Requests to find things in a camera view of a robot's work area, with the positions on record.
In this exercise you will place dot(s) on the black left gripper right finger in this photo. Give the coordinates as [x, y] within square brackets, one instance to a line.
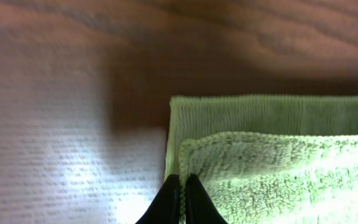
[198, 206]

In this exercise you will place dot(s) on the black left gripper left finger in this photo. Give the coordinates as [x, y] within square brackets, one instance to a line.
[165, 207]

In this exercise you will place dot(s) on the green microfibre cloth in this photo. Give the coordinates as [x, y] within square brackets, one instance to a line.
[269, 158]

